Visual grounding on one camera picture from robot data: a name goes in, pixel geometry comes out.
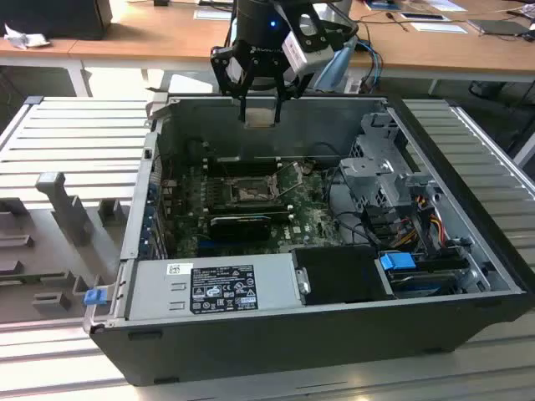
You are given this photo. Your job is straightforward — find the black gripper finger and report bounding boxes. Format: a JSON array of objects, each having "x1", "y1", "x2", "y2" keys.
[
  {"x1": 272, "y1": 58, "x2": 313, "y2": 125},
  {"x1": 209, "y1": 43, "x2": 249, "y2": 123}
]

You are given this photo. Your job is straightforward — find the silver CPU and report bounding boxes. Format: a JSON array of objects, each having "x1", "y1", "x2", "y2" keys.
[{"x1": 244, "y1": 107, "x2": 278, "y2": 129}]

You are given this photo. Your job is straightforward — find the metal socket cover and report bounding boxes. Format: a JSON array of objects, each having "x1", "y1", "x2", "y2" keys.
[{"x1": 272, "y1": 161, "x2": 305, "y2": 200}]

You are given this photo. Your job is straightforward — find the black RAM slot white clips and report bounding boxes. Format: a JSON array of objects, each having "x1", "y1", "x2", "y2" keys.
[
  {"x1": 204, "y1": 155, "x2": 282, "y2": 163},
  {"x1": 205, "y1": 164, "x2": 282, "y2": 172}
]

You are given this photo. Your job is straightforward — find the CPU socket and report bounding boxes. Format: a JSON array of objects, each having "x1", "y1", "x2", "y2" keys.
[{"x1": 225, "y1": 175, "x2": 279, "y2": 208}]

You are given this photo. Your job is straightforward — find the wooden desk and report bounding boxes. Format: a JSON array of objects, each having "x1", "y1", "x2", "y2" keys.
[
  {"x1": 346, "y1": 0, "x2": 535, "y2": 99},
  {"x1": 0, "y1": 16, "x2": 116, "y2": 99},
  {"x1": 66, "y1": 0, "x2": 235, "y2": 98}
]

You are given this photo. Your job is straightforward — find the metal disk bay cage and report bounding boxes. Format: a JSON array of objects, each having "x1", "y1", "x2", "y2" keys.
[{"x1": 337, "y1": 109, "x2": 446, "y2": 260}]

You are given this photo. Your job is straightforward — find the green motherboard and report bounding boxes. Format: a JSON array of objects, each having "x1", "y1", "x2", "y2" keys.
[{"x1": 160, "y1": 156, "x2": 338, "y2": 258}]

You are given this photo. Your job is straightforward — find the black graphics card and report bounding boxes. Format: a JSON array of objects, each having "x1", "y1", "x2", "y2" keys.
[{"x1": 207, "y1": 214, "x2": 272, "y2": 242}]

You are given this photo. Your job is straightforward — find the black box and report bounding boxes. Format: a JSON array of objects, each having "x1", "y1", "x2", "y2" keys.
[{"x1": 0, "y1": 0, "x2": 114, "y2": 42}]

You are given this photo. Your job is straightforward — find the black plastic shroud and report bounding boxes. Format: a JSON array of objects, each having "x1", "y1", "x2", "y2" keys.
[{"x1": 290, "y1": 245, "x2": 397, "y2": 307}]

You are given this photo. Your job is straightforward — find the hard disk in blue carrier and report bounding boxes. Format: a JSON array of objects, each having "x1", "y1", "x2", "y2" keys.
[{"x1": 378, "y1": 250, "x2": 477, "y2": 298}]

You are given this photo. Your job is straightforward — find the crumpled white paper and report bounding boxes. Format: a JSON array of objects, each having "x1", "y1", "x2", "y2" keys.
[{"x1": 3, "y1": 23, "x2": 52, "y2": 50}]

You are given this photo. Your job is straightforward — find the silver power supply unit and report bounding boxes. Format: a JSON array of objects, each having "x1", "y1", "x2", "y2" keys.
[{"x1": 123, "y1": 251, "x2": 303, "y2": 323}]

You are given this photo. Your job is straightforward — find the dark notebook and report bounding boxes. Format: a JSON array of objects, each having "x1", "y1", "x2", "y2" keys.
[{"x1": 466, "y1": 18, "x2": 531, "y2": 38}]

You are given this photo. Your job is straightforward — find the black PC case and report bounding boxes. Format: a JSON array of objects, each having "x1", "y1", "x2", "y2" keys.
[{"x1": 82, "y1": 92, "x2": 535, "y2": 388}]

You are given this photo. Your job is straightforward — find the grey parts rack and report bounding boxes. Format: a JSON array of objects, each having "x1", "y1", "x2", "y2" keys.
[{"x1": 0, "y1": 170, "x2": 135, "y2": 326}]

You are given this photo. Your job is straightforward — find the blue case latch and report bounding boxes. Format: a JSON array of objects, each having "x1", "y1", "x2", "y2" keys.
[{"x1": 83, "y1": 288, "x2": 106, "y2": 307}]

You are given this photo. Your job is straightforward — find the green RAM stick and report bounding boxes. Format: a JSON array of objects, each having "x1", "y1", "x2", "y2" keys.
[{"x1": 0, "y1": 272, "x2": 68, "y2": 286}]

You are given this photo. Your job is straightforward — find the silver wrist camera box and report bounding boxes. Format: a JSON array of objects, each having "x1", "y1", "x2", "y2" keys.
[{"x1": 282, "y1": 12, "x2": 336, "y2": 77}]

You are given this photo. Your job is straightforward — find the blue cable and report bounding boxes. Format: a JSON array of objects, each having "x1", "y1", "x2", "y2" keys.
[{"x1": 350, "y1": 37, "x2": 384, "y2": 95}]

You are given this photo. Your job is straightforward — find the yellow red wire bundle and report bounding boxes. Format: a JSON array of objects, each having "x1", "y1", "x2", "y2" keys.
[{"x1": 411, "y1": 195, "x2": 446, "y2": 247}]

